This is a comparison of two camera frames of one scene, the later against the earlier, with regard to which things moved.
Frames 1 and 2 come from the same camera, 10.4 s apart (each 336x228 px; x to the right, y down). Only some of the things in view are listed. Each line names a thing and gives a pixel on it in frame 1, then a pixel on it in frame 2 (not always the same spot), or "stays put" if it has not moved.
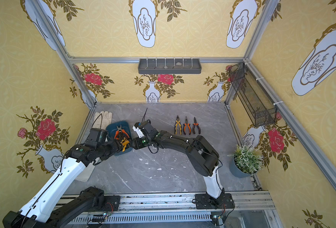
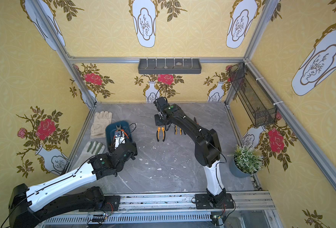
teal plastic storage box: x=111 y=126 stays put
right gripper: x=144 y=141 to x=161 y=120
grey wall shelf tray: x=186 y=66 stays put
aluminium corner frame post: x=270 y=7 stays put
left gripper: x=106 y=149 to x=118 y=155
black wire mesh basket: x=261 y=110 stays put
